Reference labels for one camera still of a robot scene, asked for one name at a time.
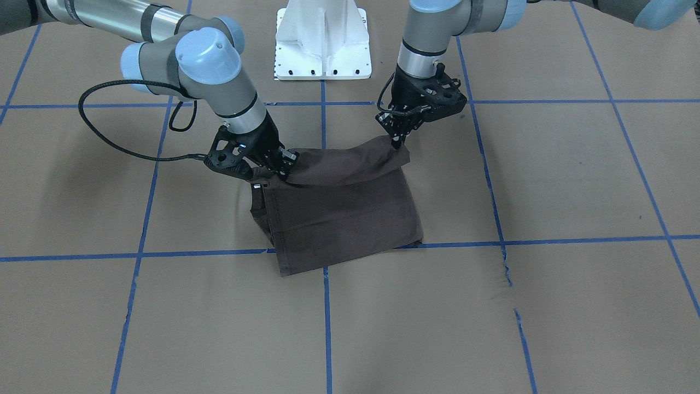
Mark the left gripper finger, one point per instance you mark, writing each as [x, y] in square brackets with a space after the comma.
[398, 137]

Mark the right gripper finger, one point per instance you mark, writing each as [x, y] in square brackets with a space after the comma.
[282, 161]

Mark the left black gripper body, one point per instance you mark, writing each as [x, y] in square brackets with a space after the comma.
[403, 93]

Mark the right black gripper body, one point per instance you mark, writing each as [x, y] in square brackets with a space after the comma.
[264, 141]

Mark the brown t-shirt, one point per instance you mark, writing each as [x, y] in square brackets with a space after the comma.
[337, 205]

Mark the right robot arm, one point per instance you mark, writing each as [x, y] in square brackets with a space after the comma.
[184, 56]

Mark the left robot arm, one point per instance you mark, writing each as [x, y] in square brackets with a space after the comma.
[430, 25]

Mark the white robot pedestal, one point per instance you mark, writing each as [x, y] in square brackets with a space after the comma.
[322, 40]

